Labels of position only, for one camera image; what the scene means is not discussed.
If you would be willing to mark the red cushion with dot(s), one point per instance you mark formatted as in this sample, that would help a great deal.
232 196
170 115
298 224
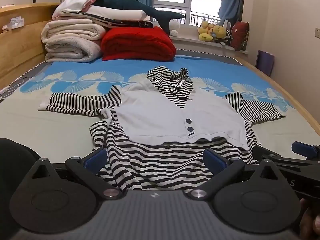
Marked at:
240 36

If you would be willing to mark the white folded quilt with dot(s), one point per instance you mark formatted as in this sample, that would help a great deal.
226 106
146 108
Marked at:
70 42

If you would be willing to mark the purple bag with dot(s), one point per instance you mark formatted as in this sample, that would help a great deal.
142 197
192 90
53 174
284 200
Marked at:
265 63

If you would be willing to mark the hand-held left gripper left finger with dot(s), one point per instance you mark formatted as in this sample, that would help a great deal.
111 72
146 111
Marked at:
95 158

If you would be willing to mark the white plush toy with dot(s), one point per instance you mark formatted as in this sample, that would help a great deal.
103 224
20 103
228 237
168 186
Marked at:
174 27

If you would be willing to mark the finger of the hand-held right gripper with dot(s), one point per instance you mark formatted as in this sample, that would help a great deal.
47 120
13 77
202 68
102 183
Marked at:
303 148
262 152

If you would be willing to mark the black white striped hooded shirt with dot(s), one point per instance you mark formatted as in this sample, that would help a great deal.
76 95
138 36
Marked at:
155 110

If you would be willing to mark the red folded blanket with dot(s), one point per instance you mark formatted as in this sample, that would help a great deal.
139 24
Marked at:
137 42

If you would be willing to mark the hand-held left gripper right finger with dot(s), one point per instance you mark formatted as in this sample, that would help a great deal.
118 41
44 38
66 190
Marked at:
214 160

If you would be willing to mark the wooden bed frame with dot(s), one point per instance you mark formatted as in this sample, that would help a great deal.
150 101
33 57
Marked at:
287 90

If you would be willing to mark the person's right hand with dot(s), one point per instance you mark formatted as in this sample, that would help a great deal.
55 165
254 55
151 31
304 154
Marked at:
311 220

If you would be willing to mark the blue white printed bed sheet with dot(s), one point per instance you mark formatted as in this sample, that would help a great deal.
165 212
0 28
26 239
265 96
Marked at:
62 135

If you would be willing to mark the wooden headboard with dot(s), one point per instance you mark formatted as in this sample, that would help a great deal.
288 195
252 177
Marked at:
22 47

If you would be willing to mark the white window sill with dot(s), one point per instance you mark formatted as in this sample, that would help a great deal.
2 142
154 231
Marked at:
200 45

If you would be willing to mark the yellow plush toy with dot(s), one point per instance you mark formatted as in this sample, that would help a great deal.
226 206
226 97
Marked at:
206 31
220 32

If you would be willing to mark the tissue pack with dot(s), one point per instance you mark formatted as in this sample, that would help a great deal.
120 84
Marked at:
13 23

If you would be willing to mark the wall socket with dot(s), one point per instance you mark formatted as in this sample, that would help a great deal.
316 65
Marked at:
317 33

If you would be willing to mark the blue shark plush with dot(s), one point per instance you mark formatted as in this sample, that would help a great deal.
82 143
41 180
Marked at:
130 3

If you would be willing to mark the white pink folded cloth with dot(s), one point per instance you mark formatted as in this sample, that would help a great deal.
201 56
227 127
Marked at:
75 2

